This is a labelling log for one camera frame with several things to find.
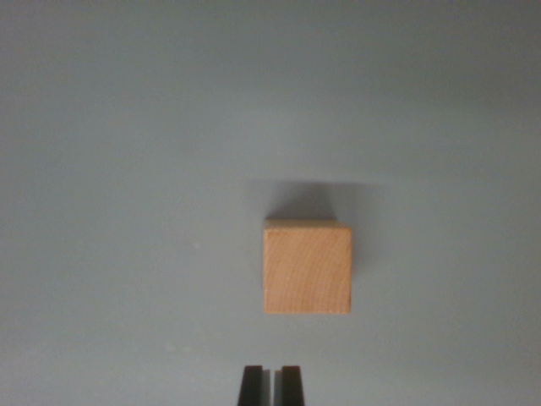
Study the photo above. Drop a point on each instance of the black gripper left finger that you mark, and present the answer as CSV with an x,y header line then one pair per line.
x,y
253,389

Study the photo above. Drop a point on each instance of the wooden cube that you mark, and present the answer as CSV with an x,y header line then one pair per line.
x,y
307,270

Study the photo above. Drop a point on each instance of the grey plastic tray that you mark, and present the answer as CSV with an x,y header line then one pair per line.
x,y
127,169

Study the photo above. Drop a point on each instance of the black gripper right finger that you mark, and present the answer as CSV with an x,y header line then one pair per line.
x,y
291,389

